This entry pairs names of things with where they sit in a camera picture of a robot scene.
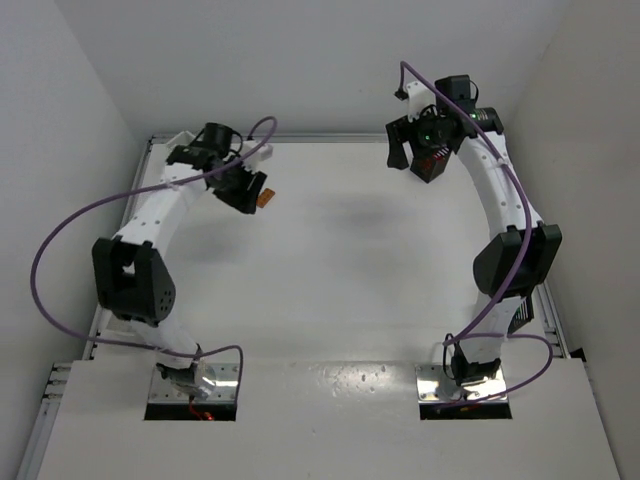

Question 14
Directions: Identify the orange lego plate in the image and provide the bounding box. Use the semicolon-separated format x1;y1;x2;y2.
256;188;276;208

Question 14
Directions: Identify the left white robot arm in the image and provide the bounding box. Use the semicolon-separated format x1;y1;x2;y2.
92;123;273;393

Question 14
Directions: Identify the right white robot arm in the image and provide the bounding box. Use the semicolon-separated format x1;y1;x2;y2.
385;75;562;390

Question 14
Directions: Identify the black slotted bin back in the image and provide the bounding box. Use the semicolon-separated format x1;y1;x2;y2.
410;147;451;183

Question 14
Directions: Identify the black slotted bin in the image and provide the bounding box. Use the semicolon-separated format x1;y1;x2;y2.
410;147;451;183
508;296;534;335

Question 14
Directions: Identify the white slotted bin back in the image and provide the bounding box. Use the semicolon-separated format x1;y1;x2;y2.
165;131;195;151

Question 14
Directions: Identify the white slotted bin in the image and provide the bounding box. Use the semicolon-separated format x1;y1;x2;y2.
165;131;195;151
106;317;131;335

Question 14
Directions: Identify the white slotted bin left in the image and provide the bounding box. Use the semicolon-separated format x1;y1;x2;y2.
106;317;131;335

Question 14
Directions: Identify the black slotted bin right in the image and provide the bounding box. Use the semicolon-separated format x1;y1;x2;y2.
508;296;534;335

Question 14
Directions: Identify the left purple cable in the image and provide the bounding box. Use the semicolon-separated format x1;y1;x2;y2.
29;116;278;381

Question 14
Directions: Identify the purple cable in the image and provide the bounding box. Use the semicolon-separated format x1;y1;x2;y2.
29;116;278;381
394;60;554;407

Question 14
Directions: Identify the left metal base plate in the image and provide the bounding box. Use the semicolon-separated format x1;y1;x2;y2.
147;362;239;405

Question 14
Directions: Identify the metal base plate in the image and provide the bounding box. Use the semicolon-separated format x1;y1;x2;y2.
416;364;508;406
147;362;239;405

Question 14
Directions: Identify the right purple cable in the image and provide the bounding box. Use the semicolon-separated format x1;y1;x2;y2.
394;60;554;407

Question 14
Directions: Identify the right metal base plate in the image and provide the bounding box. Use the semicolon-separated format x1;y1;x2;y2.
416;364;508;406

